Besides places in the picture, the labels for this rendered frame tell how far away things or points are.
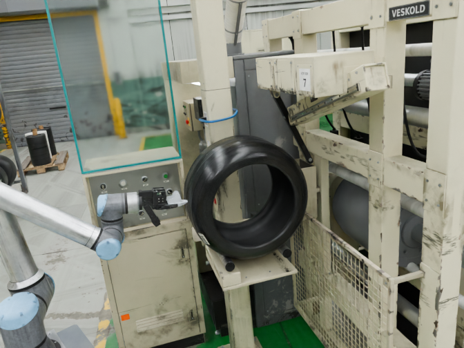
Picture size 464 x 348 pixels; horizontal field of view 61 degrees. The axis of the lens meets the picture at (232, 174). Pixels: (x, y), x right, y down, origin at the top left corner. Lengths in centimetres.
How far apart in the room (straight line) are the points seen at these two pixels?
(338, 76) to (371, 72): 12
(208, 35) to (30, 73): 952
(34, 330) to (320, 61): 148
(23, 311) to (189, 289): 113
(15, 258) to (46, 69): 951
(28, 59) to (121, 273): 925
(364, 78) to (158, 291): 175
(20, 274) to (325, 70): 146
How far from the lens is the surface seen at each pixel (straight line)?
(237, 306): 242
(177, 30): 1088
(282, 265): 201
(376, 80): 148
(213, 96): 198
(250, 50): 520
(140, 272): 250
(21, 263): 189
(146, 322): 268
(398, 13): 159
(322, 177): 222
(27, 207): 163
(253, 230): 208
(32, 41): 1127
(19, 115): 1149
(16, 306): 182
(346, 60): 153
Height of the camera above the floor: 182
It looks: 17 degrees down
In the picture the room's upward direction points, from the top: 6 degrees counter-clockwise
